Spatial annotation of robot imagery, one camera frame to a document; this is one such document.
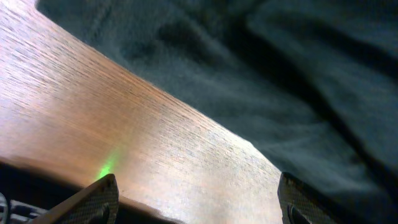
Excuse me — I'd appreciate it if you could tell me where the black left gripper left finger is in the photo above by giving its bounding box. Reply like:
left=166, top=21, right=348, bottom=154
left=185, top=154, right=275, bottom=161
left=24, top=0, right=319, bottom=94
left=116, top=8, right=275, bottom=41
left=29, top=174, right=119, bottom=224

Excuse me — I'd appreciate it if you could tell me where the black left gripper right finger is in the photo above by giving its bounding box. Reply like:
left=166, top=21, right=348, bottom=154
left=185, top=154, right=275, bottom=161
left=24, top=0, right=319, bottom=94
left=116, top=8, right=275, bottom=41
left=277, top=172, right=351, bottom=224

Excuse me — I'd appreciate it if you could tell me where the dark green t-shirt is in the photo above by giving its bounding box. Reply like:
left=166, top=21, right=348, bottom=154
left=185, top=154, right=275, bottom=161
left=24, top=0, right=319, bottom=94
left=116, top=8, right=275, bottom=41
left=37, top=0, right=397, bottom=223

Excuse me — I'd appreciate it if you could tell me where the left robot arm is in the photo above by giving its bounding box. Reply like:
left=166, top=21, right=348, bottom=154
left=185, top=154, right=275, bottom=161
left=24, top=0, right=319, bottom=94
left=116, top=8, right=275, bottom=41
left=1, top=164, right=356, bottom=224

